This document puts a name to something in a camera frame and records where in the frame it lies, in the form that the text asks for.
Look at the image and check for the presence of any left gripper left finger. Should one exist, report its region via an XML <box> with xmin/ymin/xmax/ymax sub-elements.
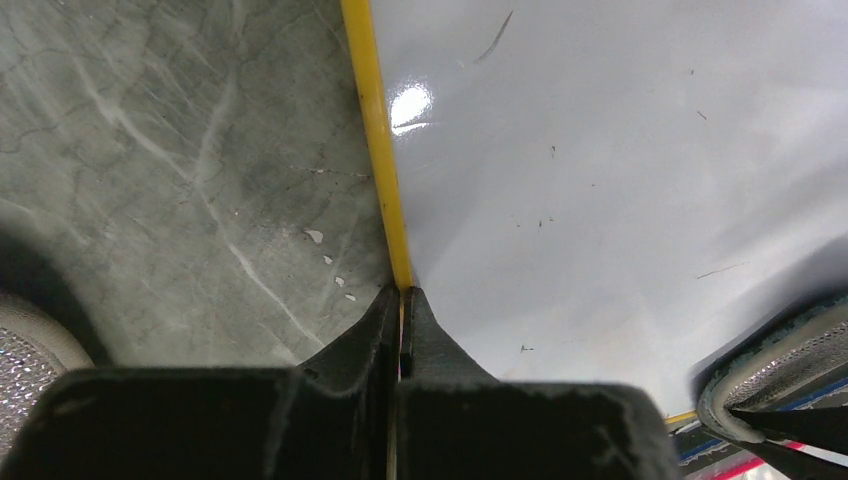
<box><xmin>1</xmin><ymin>286</ymin><xmax>400</xmax><ymax>479</ymax></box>

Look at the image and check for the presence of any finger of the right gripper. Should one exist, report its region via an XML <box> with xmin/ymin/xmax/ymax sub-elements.
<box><xmin>734</xmin><ymin>407</ymin><xmax>847</xmax><ymax>479</ymax></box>

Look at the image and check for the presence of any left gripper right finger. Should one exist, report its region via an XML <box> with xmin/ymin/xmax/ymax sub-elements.
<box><xmin>396</xmin><ymin>288</ymin><xmax>681</xmax><ymax>479</ymax></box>

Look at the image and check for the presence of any grey mesh scrubbing pad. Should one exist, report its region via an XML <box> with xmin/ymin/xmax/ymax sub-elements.
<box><xmin>696</xmin><ymin>297</ymin><xmax>847</xmax><ymax>443</ymax></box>

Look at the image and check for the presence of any yellow framed whiteboard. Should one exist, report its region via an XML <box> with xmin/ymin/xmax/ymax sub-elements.
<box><xmin>342</xmin><ymin>1</ymin><xmax>847</xmax><ymax>416</ymax></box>

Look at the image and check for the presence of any red white tray edge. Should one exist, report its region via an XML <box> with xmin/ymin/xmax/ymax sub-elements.
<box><xmin>705</xmin><ymin>442</ymin><xmax>847</xmax><ymax>479</ymax></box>

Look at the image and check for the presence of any grey scrubbing pad left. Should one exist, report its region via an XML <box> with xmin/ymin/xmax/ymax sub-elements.
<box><xmin>1</xmin><ymin>292</ymin><xmax>93</xmax><ymax>456</ymax></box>

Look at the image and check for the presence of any black aluminium base frame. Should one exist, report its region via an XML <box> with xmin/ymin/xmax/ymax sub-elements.
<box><xmin>669</xmin><ymin>377</ymin><xmax>848</xmax><ymax>478</ymax></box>

